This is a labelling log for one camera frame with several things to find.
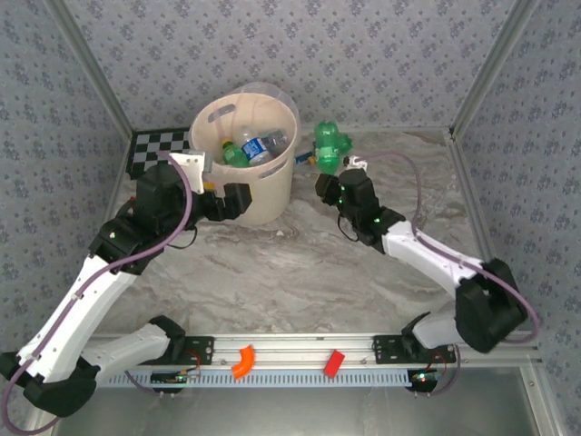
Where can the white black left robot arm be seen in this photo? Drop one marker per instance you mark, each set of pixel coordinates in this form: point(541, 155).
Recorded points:
point(77, 309)

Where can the clear bottle blue cap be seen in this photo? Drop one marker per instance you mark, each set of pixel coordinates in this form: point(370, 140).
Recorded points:
point(302, 159)

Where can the red rectangular block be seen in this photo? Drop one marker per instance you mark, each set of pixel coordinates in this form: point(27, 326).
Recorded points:
point(334, 363)

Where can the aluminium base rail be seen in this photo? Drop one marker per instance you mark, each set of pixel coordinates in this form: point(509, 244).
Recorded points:
point(290, 347)

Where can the right aluminium side rail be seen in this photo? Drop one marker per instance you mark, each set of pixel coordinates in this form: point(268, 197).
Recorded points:
point(540, 409)

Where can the steel sheet shelf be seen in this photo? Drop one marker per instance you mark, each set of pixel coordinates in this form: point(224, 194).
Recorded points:
point(295, 413)

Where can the left aluminium side rail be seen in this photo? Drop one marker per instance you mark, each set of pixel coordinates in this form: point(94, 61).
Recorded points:
point(116, 181)

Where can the right circuit board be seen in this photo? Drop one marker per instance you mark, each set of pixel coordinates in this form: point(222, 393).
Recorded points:
point(422, 378)

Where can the orange curved plastic piece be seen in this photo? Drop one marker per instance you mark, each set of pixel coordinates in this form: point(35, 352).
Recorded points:
point(245, 363)

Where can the black white checkerboard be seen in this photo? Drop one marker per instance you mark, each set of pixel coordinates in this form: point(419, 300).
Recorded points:
point(150, 150)

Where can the black mount plate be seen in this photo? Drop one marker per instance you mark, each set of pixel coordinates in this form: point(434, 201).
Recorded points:
point(386, 347)
point(199, 349)

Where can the right aluminium frame post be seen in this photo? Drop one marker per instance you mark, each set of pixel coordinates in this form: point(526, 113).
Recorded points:
point(495, 68)

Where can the clear bottle dark blue label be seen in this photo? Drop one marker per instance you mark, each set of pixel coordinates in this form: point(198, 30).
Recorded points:
point(254, 150)

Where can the black left mount plate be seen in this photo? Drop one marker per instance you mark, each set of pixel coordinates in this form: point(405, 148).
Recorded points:
point(199, 349)

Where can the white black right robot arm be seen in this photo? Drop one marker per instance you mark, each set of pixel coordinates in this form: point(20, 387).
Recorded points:
point(431, 259)

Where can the left aluminium frame post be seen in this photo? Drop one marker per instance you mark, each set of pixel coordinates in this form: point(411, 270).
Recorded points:
point(91, 68)

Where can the left circuit board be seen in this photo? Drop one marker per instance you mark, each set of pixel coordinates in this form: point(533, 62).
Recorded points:
point(168, 377)

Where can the aluminium side rail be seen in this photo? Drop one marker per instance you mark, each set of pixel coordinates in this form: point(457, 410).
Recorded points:
point(540, 409)
point(116, 181)

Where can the beige plastic bin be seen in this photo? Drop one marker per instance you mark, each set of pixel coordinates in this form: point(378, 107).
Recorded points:
point(268, 200)

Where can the circuit board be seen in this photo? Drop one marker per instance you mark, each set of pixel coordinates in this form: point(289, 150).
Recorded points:
point(422, 378)
point(168, 377)

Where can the clear bottle pale blue label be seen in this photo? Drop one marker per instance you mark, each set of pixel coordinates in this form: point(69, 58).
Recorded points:
point(277, 138)

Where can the black right mount plate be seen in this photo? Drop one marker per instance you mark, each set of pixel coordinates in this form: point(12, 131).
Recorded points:
point(386, 347)

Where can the aluminium frame post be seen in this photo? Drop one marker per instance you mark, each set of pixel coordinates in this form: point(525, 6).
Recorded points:
point(91, 68)
point(495, 68)

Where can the green bottle yellow cap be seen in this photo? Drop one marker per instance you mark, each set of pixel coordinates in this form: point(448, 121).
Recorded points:
point(327, 145)
point(346, 143)
point(233, 156)

